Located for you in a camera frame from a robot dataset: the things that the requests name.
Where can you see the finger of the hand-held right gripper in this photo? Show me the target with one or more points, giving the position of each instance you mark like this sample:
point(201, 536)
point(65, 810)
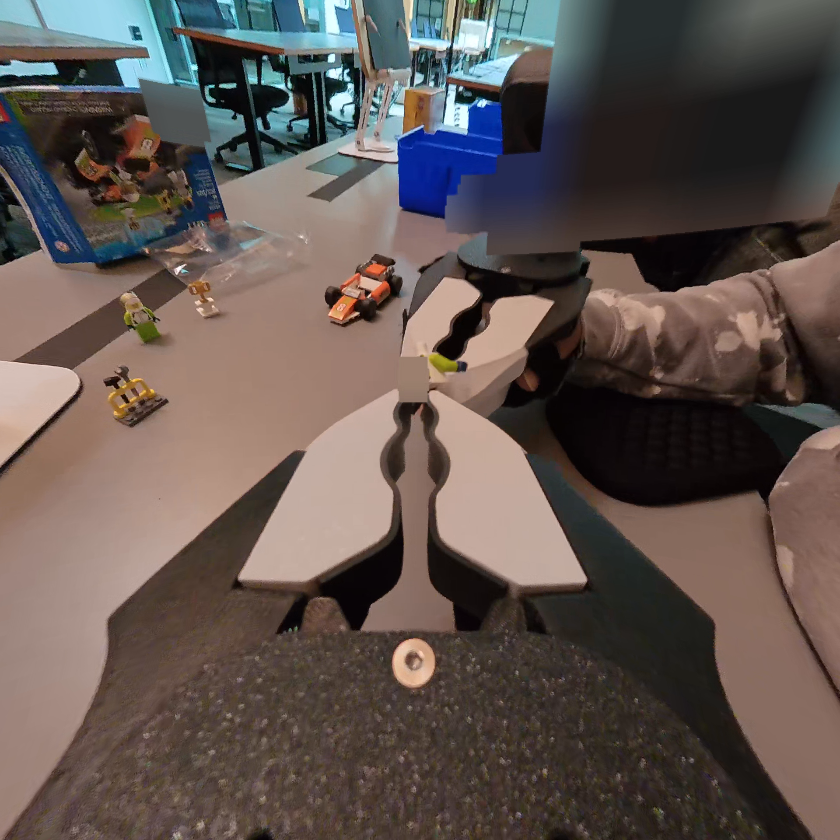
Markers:
point(440, 315)
point(505, 348)

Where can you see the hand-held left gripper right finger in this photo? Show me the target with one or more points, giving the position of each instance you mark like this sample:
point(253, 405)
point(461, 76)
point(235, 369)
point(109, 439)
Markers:
point(512, 519)

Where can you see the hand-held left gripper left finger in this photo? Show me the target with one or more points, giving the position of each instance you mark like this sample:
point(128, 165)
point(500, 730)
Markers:
point(322, 519)

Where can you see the orange lego race car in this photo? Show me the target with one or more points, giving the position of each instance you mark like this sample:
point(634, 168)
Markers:
point(364, 289)

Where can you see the small yellow lego piece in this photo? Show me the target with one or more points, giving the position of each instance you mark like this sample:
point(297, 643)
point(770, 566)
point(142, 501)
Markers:
point(129, 391)

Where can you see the white booklet stand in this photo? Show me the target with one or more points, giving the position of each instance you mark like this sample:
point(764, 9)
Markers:
point(26, 407)

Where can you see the person's right forearm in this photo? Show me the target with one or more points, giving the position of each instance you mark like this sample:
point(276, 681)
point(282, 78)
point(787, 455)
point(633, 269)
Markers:
point(709, 335)

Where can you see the small tan lego piece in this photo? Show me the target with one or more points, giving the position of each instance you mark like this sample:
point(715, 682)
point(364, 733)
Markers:
point(204, 299)

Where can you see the green lego minifigure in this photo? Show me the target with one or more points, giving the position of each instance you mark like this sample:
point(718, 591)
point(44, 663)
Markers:
point(141, 318)

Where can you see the blue lego set box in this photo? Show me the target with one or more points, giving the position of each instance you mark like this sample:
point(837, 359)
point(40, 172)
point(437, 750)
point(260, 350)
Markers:
point(105, 177)

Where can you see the blue plastic bin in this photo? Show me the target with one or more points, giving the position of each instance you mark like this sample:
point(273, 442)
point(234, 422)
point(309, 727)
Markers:
point(440, 171)

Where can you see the black mesh office chair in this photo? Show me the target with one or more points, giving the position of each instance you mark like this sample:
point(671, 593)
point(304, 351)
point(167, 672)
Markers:
point(670, 440)

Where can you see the orange cardboard box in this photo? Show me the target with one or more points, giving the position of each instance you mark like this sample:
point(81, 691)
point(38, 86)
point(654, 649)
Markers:
point(423, 112)

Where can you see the white display stand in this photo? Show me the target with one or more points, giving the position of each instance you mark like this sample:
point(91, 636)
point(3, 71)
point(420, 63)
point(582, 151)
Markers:
point(372, 138)

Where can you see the clear plastic bag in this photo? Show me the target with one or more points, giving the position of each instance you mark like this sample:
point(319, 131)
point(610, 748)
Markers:
point(236, 250)

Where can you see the tall black panel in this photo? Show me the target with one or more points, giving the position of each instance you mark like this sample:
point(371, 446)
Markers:
point(385, 33)

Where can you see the long wooden office desk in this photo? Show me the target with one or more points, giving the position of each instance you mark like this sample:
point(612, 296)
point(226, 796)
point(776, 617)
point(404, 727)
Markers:
point(276, 42)

